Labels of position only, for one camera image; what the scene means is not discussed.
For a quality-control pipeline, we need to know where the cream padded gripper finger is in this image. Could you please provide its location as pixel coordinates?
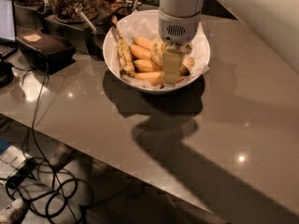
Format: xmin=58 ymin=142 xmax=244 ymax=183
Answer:
xmin=163 ymin=47 xmax=185 ymax=85

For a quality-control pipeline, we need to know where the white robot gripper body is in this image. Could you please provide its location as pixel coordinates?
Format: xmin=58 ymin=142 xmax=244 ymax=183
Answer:
xmin=158 ymin=9 xmax=201 ymax=46

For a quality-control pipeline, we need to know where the spotted brown ripe banana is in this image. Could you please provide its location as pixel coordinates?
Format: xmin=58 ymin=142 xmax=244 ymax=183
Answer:
xmin=150 ymin=41 xmax=190 ymax=76

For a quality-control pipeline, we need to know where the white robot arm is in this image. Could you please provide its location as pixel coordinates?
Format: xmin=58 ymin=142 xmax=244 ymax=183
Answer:
xmin=158 ymin=0 xmax=299 ymax=72

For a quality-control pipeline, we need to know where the yellow banana bottom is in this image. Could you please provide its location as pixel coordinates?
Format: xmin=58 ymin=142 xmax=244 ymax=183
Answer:
xmin=133 ymin=71 xmax=186 ymax=88

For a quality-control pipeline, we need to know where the yellow banana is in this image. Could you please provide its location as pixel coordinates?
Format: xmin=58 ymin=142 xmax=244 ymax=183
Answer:
xmin=133 ymin=71 xmax=186 ymax=88
xmin=133 ymin=60 xmax=162 ymax=73
xmin=132 ymin=35 xmax=192 ymax=55
xmin=129 ymin=44 xmax=193 ymax=64

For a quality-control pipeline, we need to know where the yellow banana top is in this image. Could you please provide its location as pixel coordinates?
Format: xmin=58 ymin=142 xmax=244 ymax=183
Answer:
xmin=132 ymin=35 xmax=192 ymax=55

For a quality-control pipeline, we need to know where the dark spotted long banana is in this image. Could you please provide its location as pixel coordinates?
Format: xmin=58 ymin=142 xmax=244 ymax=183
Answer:
xmin=111 ymin=15 xmax=135 ymax=77

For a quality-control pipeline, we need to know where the white round bowl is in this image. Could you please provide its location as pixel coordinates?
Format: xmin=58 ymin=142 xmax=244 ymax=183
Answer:
xmin=103 ymin=10 xmax=210 ymax=94

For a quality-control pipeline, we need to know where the dark display stand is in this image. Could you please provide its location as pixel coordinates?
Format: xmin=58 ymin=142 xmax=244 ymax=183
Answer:
xmin=15 ymin=5 xmax=128 ymax=57

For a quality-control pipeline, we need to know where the white scoop in jar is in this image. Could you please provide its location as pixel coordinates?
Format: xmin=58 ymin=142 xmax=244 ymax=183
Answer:
xmin=75 ymin=7 xmax=97 ymax=35

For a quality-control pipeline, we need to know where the glass jar of nuts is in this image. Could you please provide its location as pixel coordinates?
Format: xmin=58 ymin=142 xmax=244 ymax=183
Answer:
xmin=49 ymin=0 xmax=98 ymax=23

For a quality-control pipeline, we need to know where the black pouch case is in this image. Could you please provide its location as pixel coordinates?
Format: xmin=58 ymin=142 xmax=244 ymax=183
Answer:
xmin=16 ymin=30 xmax=76 ymax=75

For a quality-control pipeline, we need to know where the laptop computer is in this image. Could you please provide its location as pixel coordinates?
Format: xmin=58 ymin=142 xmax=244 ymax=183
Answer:
xmin=0 ymin=0 xmax=18 ymax=60

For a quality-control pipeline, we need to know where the paper sheet on floor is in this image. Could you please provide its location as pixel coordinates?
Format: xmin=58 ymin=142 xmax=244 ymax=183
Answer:
xmin=0 ymin=146 xmax=30 ymax=184

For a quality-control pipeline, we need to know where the black cable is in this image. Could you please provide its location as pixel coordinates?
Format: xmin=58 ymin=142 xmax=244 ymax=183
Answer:
xmin=4 ymin=63 xmax=94 ymax=224

